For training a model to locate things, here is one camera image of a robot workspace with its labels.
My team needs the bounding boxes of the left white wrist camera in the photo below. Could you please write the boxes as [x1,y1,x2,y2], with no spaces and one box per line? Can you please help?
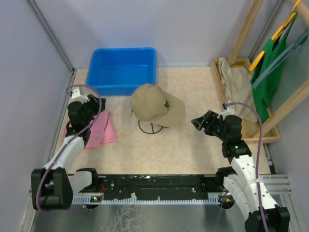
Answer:
[70,87,89,103]

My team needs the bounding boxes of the blue plastic bin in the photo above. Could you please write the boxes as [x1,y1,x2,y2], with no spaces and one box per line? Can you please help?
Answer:
[86,47,156,96]

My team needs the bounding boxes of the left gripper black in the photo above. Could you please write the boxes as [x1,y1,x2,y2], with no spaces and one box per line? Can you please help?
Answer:
[78,93,106,126]

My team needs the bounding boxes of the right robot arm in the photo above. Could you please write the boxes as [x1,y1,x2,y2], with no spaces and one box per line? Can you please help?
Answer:
[191,110,290,232]

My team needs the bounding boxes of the wooden clothes rack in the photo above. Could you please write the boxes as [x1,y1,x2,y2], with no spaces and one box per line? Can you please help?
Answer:
[211,0,309,144]

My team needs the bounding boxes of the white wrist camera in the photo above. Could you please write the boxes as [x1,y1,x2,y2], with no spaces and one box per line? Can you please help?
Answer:
[221,103,235,120]
[70,87,89,103]

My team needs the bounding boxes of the grey blue hanger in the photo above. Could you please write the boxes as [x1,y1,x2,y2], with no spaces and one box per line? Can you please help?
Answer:
[252,27,309,89]

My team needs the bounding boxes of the beige cloth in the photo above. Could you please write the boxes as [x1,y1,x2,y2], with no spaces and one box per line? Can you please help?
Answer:
[218,57,258,123]

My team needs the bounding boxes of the aluminium rail frame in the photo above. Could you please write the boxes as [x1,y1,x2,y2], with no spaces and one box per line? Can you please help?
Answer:
[28,175,294,206]

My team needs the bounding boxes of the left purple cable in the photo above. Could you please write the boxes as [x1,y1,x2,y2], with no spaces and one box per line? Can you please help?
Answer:
[35,84,102,213]

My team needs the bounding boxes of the tan baseball cap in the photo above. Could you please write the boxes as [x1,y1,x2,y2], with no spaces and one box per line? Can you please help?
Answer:
[130,84,185,128]

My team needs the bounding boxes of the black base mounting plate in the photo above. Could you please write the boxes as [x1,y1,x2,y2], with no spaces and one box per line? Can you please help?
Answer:
[80,174,225,201]

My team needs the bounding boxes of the yellow hanger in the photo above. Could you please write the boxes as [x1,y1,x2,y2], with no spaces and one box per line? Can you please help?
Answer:
[249,0,301,72]

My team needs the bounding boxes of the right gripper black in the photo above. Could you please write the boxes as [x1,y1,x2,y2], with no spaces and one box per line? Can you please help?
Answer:
[192,110,228,142]

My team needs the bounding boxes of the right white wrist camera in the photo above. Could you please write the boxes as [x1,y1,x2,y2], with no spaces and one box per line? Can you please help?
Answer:
[221,103,235,120]

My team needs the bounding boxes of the pink folded cloth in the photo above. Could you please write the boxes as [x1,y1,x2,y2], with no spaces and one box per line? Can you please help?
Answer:
[63,110,118,150]

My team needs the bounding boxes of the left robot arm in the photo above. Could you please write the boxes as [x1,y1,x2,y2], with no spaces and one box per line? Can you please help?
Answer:
[31,94,106,212]

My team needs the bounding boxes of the green tank top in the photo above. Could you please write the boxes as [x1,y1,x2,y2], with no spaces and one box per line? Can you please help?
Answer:
[250,11,297,123]

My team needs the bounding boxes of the black wire hat stand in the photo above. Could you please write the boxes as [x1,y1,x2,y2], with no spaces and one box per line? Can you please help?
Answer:
[138,120,164,134]

